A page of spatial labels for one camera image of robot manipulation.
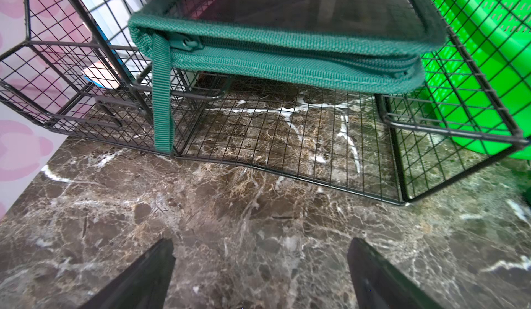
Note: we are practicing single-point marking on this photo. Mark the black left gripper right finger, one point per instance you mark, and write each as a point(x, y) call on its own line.
point(378, 284)

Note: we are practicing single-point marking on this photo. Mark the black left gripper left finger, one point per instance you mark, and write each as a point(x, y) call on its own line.
point(144, 284)

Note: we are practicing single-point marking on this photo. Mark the green plastic basket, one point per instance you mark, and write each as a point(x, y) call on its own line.
point(496, 34)

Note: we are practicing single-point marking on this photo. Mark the green zippered fabric pouch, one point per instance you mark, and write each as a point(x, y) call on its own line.
point(369, 46)

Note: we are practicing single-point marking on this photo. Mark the black wire mesh rack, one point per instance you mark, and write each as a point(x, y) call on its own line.
point(71, 68)

